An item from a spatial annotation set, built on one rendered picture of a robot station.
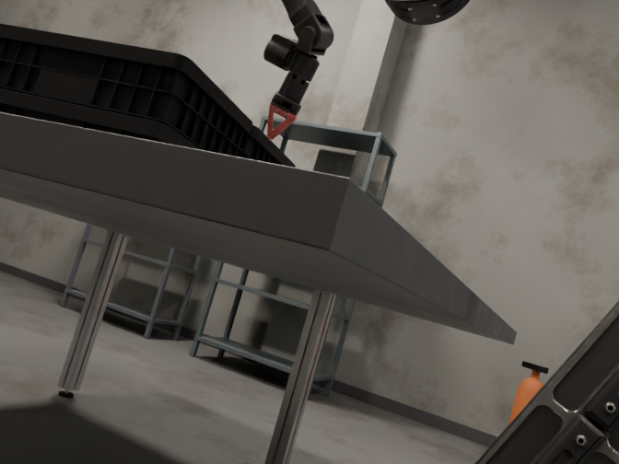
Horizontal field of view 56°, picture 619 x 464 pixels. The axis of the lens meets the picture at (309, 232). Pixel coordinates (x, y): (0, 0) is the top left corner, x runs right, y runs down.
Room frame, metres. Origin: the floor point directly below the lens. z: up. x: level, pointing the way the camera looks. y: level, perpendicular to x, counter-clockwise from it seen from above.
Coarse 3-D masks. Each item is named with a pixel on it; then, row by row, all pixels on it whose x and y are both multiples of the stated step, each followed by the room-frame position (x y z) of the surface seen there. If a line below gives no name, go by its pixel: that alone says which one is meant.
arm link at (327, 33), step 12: (288, 0) 1.23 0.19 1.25; (300, 0) 1.22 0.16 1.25; (312, 0) 1.24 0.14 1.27; (288, 12) 1.24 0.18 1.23; (300, 12) 1.22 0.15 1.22; (312, 12) 1.22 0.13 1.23; (300, 24) 1.23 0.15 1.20; (312, 24) 1.21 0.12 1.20; (324, 24) 1.25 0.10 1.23; (324, 36) 1.23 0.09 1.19; (312, 48) 1.24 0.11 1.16; (324, 48) 1.27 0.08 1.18
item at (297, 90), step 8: (288, 72) 1.30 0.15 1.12; (288, 80) 1.28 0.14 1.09; (296, 80) 1.27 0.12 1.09; (280, 88) 1.30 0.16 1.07; (288, 88) 1.28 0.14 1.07; (296, 88) 1.28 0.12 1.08; (304, 88) 1.29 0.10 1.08; (280, 96) 1.27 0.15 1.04; (288, 96) 1.29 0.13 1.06; (296, 96) 1.29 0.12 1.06; (288, 104) 1.31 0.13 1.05; (296, 104) 1.27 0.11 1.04
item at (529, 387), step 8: (536, 368) 3.03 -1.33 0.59; (544, 368) 3.04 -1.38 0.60; (536, 376) 3.06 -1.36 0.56; (520, 384) 3.09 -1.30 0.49; (528, 384) 3.04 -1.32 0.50; (536, 384) 3.03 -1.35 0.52; (520, 392) 3.05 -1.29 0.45; (528, 392) 3.02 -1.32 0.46; (536, 392) 3.02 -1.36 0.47; (520, 400) 3.04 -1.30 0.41; (528, 400) 3.02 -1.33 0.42; (512, 408) 3.10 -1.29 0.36; (520, 408) 3.04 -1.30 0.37; (512, 416) 3.07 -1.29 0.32
